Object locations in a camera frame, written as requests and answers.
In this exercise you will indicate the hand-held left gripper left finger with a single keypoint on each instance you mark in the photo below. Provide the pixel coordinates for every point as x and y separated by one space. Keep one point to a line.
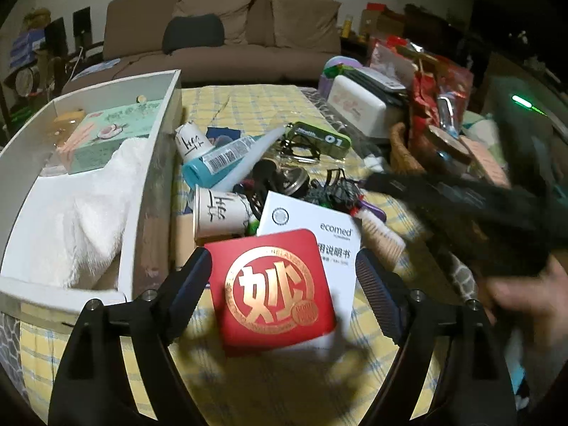
191 284

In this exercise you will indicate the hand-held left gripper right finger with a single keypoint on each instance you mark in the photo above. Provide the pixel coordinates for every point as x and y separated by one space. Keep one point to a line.
381 293

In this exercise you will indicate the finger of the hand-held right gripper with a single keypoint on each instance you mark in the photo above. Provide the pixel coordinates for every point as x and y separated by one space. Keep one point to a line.
466 239
426 188

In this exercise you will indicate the red square box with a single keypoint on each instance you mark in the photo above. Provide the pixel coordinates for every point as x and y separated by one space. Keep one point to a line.
266 293

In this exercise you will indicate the white storage box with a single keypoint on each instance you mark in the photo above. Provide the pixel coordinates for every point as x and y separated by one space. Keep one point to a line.
151 186

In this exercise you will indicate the clear yellow plastic container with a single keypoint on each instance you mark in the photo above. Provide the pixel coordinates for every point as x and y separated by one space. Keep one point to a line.
66 117

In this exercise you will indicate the person's right hand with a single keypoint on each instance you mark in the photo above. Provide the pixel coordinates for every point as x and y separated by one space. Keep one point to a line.
528 297

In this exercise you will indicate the wicker basket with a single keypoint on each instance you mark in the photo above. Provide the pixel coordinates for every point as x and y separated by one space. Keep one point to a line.
401 155

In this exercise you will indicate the glass jar brown lid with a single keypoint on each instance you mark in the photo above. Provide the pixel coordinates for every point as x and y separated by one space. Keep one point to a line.
448 142

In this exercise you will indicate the pale green cloth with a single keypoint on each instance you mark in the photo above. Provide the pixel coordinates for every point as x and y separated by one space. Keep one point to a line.
483 128

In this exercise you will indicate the pack of cotton swabs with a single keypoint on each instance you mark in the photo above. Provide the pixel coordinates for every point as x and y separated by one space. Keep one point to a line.
381 235

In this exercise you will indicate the purple plastic clip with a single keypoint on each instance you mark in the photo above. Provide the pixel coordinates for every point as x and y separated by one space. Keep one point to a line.
370 211

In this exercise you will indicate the white paper cup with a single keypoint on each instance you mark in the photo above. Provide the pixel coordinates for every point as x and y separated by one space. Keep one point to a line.
191 142
222 213

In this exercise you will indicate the clear blue packet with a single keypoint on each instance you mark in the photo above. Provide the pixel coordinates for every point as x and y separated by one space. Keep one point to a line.
446 113

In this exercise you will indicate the red snack packet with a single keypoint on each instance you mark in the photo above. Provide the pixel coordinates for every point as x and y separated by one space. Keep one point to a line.
426 93

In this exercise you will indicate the white instruction booklet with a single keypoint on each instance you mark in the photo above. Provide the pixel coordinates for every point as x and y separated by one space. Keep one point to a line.
310 217

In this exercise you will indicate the white tissue box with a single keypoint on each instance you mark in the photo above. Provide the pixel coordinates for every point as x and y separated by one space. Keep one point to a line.
355 106

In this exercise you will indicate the black electronic device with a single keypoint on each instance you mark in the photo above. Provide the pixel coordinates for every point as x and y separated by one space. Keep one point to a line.
381 82

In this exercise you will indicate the green rectangular case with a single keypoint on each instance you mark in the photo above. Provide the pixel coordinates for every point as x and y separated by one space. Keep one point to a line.
319 137

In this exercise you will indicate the white towel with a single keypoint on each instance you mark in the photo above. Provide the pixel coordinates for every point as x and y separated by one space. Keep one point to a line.
80 222

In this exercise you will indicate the blue capped tube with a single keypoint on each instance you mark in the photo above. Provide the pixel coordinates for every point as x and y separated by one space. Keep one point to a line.
222 157

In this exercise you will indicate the round metal lid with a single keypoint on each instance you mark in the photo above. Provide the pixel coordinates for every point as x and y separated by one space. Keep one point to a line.
295 182

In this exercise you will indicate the black round object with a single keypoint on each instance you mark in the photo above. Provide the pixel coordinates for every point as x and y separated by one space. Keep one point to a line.
266 173

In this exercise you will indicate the pink clear packet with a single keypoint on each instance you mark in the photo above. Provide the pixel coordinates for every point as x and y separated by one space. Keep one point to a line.
390 57

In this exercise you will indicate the purple bowl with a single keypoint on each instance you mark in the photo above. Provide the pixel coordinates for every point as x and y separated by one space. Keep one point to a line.
341 66

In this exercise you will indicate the black eyeglasses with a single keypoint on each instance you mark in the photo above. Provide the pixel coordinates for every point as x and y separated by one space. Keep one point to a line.
284 145

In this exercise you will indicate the pale white tube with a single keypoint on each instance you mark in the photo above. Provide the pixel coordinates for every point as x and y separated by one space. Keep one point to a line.
262 151

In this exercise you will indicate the mint green box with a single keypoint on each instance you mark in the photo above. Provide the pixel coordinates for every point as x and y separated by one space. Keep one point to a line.
111 142

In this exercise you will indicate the cardboard box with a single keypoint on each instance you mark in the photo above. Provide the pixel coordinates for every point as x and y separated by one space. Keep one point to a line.
381 20

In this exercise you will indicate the yellow bottle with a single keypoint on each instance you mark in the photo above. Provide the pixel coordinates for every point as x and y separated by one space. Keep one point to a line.
347 26

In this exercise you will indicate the yellow checkered tablecloth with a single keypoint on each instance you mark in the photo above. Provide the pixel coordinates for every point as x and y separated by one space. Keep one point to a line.
248 97

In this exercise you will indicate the brown throw pillow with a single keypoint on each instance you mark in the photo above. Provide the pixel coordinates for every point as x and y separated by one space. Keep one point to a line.
213 11
304 17

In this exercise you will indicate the brown sofa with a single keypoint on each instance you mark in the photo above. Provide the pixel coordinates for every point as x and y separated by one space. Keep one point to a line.
222 57

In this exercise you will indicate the light blue paper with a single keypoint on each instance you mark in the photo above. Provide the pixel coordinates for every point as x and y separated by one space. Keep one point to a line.
102 66

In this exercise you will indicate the black cushion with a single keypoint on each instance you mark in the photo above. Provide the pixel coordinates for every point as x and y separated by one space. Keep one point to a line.
193 33

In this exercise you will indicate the cluttered storage shelf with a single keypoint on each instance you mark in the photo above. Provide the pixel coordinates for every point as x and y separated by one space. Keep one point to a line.
31 62

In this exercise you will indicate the black chair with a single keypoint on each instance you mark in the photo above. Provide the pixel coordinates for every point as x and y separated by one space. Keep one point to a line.
82 26
55 35

